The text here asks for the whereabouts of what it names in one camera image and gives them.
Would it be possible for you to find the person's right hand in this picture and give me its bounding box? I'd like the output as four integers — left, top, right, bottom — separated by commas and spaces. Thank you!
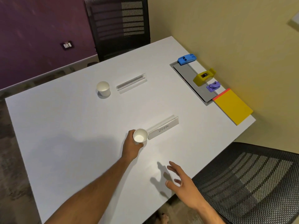
165, 161, 206, 210

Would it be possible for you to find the person's left hand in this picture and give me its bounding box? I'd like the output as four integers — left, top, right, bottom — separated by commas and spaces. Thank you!
121, 129, 145, 161

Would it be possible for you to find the white paper cup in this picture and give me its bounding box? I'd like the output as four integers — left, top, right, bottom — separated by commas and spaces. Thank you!
96, 81, 111, 97
133, 128, 148, 145

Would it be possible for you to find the person's right forearm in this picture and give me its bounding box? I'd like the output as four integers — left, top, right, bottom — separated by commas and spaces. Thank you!
193, 200, 226, 224

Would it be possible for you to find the person's left forearm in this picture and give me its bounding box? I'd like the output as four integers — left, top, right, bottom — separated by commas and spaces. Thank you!
44, 156, 139, 224

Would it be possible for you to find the white handwritten name card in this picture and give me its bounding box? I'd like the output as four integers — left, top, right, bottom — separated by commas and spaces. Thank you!
148, 117, 179, 140

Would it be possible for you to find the person's bare foot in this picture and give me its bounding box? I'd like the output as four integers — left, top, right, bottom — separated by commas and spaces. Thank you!
155, 213, 170, 224

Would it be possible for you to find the clear acrylic sign holder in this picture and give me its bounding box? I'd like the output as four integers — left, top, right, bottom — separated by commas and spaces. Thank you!
116, 73, 148, 94
147, 115, 180, 141

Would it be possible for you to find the black mesh office chair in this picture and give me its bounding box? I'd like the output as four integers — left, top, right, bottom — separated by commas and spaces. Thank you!
168, 142, 299, 224
83, 0, 151, 62

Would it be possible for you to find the yellow toy car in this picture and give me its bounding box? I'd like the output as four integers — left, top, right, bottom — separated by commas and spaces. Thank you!
193, 68, 217, 87

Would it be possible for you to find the purple toy car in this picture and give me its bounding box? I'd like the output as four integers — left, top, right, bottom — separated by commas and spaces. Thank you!
206, 81, 221, 92

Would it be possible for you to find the blue toy car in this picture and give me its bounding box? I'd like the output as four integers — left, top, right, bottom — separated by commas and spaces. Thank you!
178, 53, 197, 66

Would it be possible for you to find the yellow notepad with red edge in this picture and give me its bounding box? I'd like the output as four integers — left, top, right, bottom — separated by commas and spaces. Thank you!
212, 88, 254, 126

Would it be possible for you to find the grey table cable hatch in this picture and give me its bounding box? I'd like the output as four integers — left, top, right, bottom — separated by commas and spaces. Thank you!
170, 61, 231, 106

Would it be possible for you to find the wall power socket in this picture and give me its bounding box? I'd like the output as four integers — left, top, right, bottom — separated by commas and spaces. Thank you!
60, 41, 74, 51

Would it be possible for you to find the white wall fixture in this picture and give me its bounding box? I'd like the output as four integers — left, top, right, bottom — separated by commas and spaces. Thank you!
287, 13, 299, 28

